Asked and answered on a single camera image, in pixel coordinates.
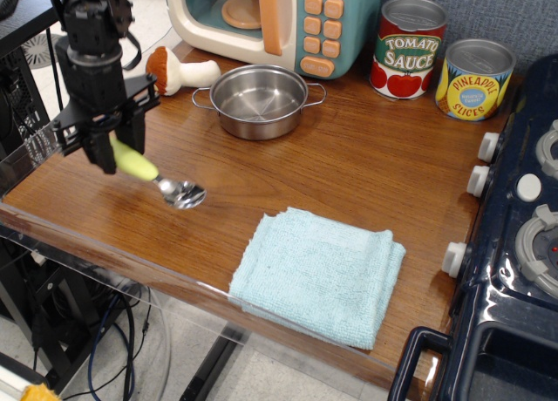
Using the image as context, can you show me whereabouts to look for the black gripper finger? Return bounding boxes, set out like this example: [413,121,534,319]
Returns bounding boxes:
[82,133,116,174]
[118,109,146,154]

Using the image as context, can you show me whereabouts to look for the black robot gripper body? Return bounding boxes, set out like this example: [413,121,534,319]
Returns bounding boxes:
[52,43,160,155]

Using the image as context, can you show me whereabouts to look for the spoon with yellow-green handle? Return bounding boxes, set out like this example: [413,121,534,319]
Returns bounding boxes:
[110,136,207,209]

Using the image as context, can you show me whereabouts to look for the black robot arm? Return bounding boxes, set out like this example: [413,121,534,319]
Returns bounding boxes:
[51,0,160,174]

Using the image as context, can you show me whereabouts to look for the light blue folded cloth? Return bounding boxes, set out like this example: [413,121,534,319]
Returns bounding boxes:
[228,207,406,350]

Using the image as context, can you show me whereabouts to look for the plush brown mushroom toy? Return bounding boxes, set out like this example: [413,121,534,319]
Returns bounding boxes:
[146,46,221,96]

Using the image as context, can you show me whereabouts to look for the black desk at left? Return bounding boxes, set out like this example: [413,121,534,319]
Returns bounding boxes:
[0,0,58,58]

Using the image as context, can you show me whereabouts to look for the stainless steel pot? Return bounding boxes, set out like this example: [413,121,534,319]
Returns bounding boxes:
[192,65,328,141]

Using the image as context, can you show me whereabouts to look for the orange toy microwave plate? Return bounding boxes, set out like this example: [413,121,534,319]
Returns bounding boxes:
[221,0,262,30]

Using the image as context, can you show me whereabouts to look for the toy microwave teal and cream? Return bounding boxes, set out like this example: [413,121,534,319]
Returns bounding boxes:
[167,0,381,79]

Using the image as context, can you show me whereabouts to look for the tomato sauce can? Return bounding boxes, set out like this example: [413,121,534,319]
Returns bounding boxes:
[370,0,448,99]

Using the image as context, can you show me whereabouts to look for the white stove knob bottom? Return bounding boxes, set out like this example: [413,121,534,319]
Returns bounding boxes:
[441,242,467,278]

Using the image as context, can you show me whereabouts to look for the white stove knob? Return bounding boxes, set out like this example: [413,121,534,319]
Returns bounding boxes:
[477,133,500,163]
[441,242,467,278]
[466,166,490,198]

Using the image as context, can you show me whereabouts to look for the pineapple slices can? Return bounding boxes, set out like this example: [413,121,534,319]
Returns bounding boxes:
[435,38,516,122]

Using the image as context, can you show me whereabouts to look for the white stove knob middle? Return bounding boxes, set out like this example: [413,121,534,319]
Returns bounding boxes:
[466,166,490,198]

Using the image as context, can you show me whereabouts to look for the white stove knob top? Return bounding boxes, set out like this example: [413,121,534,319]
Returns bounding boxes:
[477,133,500,163]

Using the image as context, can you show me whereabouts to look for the dark blue toy stove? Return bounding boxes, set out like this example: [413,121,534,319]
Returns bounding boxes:
[389,55,557,400]

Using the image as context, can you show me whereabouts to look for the blue cable under table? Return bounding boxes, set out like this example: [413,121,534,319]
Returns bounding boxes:
[86,287,136,401]

